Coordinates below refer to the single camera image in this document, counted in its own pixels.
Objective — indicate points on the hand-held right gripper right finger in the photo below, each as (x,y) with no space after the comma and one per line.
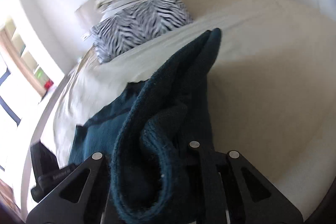
(207,176)

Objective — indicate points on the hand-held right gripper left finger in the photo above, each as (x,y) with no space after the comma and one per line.
(95,163)

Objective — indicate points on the dark green sweater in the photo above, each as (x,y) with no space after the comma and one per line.
(162,98)

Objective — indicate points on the black framed window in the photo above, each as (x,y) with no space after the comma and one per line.
(8,108)

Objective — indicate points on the red box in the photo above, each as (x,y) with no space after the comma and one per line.
(48,84)

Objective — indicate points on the green shelf item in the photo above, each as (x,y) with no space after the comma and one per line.
(40,74)

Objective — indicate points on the bed with beige sheet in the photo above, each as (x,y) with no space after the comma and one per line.
(262,69)

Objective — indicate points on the zebra print pillow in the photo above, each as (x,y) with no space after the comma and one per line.
(136,27)

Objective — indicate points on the white wall shelf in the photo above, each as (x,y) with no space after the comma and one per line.
(29,56)

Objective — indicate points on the wall socket panel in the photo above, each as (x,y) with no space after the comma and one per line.
(86,35)

